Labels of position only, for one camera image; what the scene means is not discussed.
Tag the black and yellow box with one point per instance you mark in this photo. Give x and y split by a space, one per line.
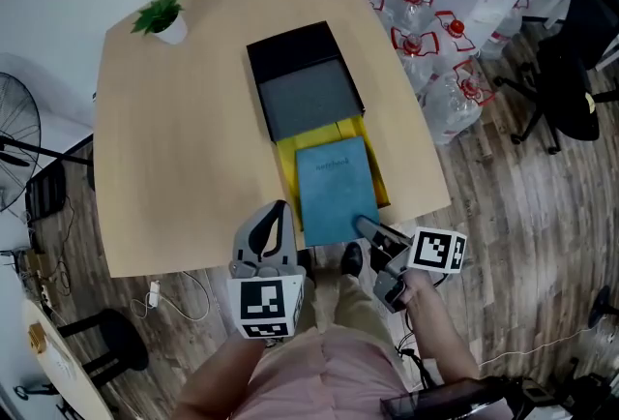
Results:
304 89

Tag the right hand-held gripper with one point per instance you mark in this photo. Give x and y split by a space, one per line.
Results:
437 251

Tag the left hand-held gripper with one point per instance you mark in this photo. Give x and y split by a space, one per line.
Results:
263 302

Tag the person's khaki trousers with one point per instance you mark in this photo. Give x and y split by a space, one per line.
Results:
353 307

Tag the white booklet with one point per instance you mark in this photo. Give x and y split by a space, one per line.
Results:
63 362

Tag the white power strip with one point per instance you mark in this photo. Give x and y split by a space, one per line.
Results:
154 294

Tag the black slatted floor rack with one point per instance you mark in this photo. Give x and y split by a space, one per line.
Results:
46 190

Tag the blue notebook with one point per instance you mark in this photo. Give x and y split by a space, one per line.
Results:
333 186

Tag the black office chair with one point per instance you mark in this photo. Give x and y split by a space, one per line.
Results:
570 84

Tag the green plant in white pot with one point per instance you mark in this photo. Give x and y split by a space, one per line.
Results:
171 28

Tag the person's right hand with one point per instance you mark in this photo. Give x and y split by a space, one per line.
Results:
421 285

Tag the black standing fan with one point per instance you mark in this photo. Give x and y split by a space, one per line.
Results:
19 118

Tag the person's right forearm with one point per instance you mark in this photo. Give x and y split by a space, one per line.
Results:
445 340

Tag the person's pink shirt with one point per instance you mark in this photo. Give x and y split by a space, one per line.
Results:
314 379

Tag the person's black shoe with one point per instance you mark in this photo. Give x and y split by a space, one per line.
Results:
352 258

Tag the person's left forearm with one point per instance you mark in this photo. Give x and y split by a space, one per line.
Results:
213 384

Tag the black battery pack device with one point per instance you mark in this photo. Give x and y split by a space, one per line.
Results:
435 398

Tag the cluster of clear water jugs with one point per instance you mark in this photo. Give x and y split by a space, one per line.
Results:
450 108

